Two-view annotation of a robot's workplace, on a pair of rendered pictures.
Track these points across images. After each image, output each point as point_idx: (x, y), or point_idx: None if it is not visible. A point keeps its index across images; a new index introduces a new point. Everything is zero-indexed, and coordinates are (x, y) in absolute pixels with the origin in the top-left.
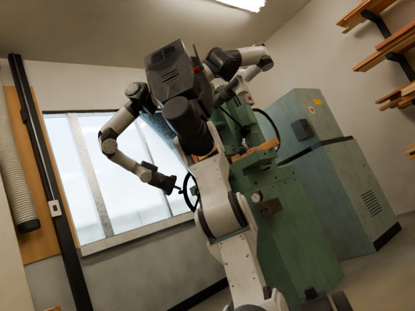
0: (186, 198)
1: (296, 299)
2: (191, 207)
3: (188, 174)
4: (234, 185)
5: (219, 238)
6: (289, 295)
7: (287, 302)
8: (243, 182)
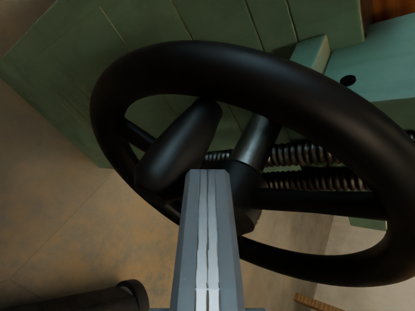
0: (144, 95)
1: (107, 165)
2: (106, 121)
3: (392, 206)
4: (285, 144)
5: (88, 34)
6: (105, 159)
7: (93, 153)
8: (292, 170)
